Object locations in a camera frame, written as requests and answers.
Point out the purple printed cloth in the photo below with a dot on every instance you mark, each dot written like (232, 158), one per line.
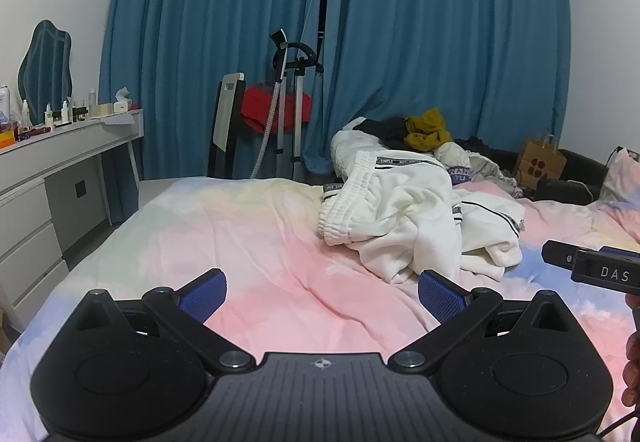
(460, 174)

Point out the white spray bottle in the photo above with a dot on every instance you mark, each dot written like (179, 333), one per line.
(4, 104)

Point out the small white bottle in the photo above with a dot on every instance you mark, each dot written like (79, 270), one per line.
(48, 115)

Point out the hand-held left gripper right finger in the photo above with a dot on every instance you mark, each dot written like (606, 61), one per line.
(442, 298)

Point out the mustard yellow cloth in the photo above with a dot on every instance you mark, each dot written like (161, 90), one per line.
(426, 129)

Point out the white desk with drawers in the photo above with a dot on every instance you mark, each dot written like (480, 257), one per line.
(35, 202)

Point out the pastel bed cover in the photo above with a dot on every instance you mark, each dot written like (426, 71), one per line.
(240, 242)

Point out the black chair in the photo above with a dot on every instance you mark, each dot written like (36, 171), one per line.
(226, 129)

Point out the black sofa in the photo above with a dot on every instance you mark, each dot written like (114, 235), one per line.
(575, 177)

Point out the white tissue box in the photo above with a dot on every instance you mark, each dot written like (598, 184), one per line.
(121, 102)

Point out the grey white cloth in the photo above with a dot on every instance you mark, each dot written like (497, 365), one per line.
(475, 161)

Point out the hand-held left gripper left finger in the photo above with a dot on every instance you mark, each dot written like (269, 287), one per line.
(202, 296)

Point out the blue curtain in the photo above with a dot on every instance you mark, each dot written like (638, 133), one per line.
(450, 31)
(200, 36)

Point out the wavy blue framed mirror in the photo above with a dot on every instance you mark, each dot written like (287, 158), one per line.
(44, 66)

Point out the pastel pillow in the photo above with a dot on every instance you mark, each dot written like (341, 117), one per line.
(622, 184)

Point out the small clear bottle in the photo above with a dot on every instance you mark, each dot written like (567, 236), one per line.
(24, 112)

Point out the orange box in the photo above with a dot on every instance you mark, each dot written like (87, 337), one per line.
(6, 139)

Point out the garment steamer stand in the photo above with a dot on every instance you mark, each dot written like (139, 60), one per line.
(290, 96)

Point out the black cloth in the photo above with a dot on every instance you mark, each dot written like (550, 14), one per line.
(382, 129)

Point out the brown paper bag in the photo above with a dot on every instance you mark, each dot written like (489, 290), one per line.
(542, 160)

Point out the person's right hand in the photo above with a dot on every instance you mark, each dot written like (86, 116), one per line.
(633, 364)

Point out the beige box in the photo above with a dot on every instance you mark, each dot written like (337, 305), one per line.
(101, 109)

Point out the red cloth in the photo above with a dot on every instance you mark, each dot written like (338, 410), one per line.
(272, 109)

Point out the white fleece sweatpants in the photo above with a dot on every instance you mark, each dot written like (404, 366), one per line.
(400, 207)

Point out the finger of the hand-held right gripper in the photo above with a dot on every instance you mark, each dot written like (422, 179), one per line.
(559, 254)

